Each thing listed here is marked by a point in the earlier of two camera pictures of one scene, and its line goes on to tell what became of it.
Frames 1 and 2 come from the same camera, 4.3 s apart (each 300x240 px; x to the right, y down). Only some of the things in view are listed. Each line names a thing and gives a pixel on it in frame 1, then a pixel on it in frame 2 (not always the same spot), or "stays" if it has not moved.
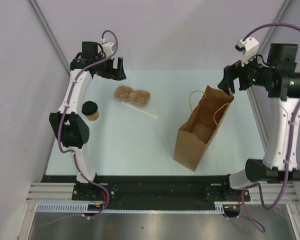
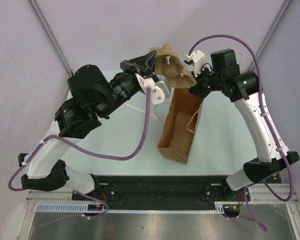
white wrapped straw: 140,110 stays
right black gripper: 234,71 -> 196,89
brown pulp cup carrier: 124,93 -> 169,64
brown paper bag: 209,109 -> 176,138
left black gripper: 113,73 -> 131,68
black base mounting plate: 153,192 stays
